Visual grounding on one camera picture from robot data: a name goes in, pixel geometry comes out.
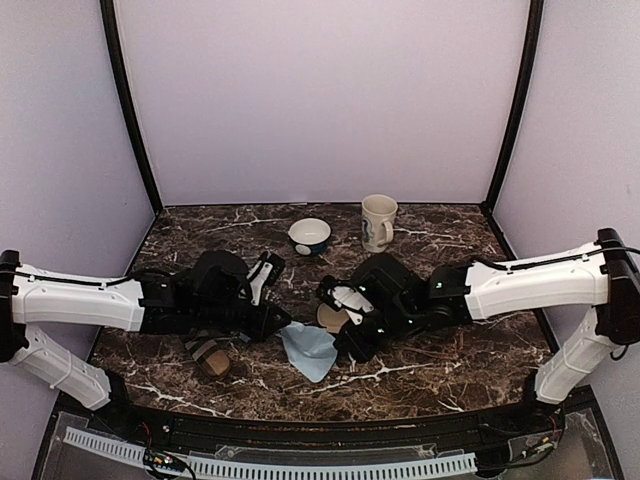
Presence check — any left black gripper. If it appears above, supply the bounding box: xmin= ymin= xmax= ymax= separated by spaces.
xmin=194 ymin=297 xmax=292 ymax=344

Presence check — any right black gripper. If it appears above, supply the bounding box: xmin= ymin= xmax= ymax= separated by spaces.
xmin=334 ymin=300 xmax=418 ymax=363

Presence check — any black checkered glasses case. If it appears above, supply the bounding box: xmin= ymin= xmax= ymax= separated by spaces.
xmin=316 ymin=304 xmax=351 ymax=335

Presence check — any light blue cloth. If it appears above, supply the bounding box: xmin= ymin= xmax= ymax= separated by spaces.
xmin=277 ymin=321 xmax=338 ymax=383

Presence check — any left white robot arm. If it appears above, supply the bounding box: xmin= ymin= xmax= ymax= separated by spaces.
xmin=1 ymin=250 xmax=292 ymax=436

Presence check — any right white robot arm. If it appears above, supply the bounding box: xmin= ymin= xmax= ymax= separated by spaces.
xmin=317 ymin=228 xmax=639 ymax=434

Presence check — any white and navy bowl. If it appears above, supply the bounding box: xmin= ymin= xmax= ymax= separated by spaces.
xmin=288 ymin=218 xmax=332 ymax=256

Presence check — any white seahorse mug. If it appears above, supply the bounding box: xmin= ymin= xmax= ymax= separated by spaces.
xmin=361 ymin=194 xmax=398 ymax=253

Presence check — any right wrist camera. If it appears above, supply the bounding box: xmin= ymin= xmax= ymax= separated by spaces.
xmin=316 ymin=275 xmax=374 ymax=325

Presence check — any black front rail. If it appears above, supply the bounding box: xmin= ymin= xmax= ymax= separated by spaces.
xmin=49 ymin=389 xmax=596 ymax=454

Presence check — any white slotted cable duct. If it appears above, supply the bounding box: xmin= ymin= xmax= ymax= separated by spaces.
xmin=63 ymin=427 xmax=478 ymax=479

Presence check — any left black frame post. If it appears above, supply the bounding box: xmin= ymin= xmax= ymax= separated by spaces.
xmin=99 ymin=0 xmax=164 ymax=216

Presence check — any black frame post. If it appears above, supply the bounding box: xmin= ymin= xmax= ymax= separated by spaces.
xmin=99 ymin=0 xmax=164 ymax=216
xmin=482 ymin=0 xmax=544 ymax=215

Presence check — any right black frame post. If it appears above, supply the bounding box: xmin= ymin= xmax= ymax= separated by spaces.
xmin=482 ymin=0 xmax=544 ymax=215

